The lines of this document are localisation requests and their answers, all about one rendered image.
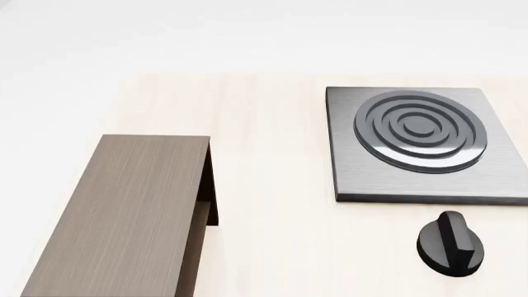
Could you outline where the black round stove burner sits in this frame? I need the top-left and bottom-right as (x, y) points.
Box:
(352, 89), (488, 176)

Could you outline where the black stove knob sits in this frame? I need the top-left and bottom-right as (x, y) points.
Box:
(416, 210), (485, 279)

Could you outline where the brown wooden cabinet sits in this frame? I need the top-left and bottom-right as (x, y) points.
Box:
(19, 134), (220, 297)

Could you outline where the grey metal stove plate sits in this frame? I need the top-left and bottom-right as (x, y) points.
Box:
(325, 86), (528, 206)

